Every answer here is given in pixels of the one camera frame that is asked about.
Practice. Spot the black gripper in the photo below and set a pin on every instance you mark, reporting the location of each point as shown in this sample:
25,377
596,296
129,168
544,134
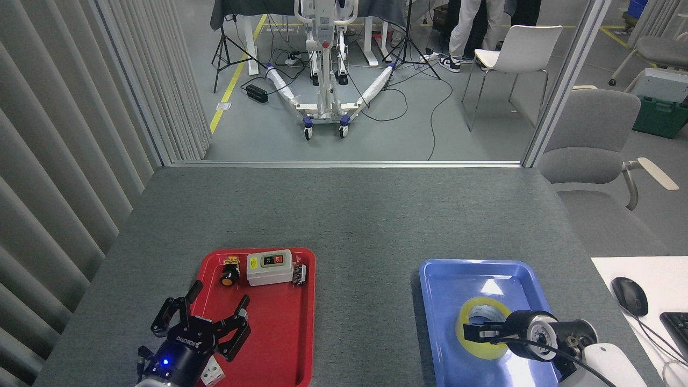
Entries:
516,333
183,355

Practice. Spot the grey ribbed partition panel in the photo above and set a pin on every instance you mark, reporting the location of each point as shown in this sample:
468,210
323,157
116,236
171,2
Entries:
64,134

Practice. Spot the person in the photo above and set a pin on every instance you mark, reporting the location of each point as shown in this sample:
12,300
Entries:
524,11
467,27

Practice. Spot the black tripod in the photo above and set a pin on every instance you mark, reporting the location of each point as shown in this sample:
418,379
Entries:
221,45
407,32

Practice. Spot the black computer mouse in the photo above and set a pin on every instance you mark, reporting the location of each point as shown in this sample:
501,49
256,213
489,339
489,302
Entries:
630,295

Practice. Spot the green plastic bin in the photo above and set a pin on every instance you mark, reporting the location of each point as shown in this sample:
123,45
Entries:
661,118

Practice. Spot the blue plastic tray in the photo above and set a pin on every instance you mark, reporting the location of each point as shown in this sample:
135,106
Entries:
441,344

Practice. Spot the black yellow push button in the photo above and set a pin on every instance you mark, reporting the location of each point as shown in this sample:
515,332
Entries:
229,277

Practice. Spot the yellow tape roll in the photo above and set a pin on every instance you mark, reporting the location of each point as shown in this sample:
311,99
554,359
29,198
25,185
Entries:
484,353

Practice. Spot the small black switch component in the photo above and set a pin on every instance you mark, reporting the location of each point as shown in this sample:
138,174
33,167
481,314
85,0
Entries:
300,275

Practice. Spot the red plastic tray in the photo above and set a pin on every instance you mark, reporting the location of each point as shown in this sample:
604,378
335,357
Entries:
285,333

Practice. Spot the grey push button switch box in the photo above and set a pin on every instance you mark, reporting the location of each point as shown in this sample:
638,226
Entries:
269,273

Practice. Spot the white box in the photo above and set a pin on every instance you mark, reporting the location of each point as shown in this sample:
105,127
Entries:
664,85

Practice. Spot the white desk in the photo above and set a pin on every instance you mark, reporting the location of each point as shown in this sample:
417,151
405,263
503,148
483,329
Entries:
661,274

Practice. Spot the grey office chair with armrest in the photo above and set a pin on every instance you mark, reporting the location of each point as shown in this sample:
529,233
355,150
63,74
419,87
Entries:
586,140

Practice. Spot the blue bin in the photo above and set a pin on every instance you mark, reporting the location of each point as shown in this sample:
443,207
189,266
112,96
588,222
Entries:
638,8

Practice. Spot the white stand on wheels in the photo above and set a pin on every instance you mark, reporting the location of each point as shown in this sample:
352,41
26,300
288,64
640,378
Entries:
325,80

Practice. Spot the black keyboard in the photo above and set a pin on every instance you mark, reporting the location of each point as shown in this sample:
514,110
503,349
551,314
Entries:
678,330

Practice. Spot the grey chair on casters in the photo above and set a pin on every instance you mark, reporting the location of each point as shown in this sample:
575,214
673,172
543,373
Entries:
664,51

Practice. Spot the white plastic chair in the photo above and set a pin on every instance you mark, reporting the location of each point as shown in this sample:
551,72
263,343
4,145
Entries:
524,48

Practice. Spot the silver frame post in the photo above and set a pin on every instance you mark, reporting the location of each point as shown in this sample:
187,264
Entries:
564,80

